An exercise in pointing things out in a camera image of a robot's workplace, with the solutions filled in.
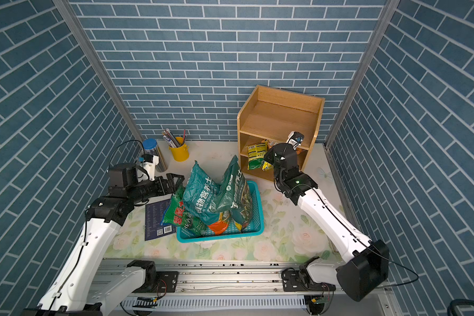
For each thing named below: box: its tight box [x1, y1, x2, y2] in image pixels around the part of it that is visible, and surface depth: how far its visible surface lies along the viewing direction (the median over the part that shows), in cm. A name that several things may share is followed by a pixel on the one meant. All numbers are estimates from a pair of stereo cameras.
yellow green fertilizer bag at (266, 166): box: [262, 161, 274, 172], surface depth 81 cm
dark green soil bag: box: [213, 154, 253, 230], surface depth 72 cm
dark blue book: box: [144, 198, 177, 241], surface depth 88 cm
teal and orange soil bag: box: [183, 160, 234, 236], surface depth 75 cm
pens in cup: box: [161, 128, 187, 148], surface depth 106 cm
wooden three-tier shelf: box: [237, 84, 326, 182], surface depth 91 cm
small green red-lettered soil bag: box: [160, 186, 209, 239], surface depth 75 cm
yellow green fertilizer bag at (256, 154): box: [246, 140, 268, 171], surface depth 93 cm
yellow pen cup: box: [168, 136, 190, 162], surface depth 110 cm
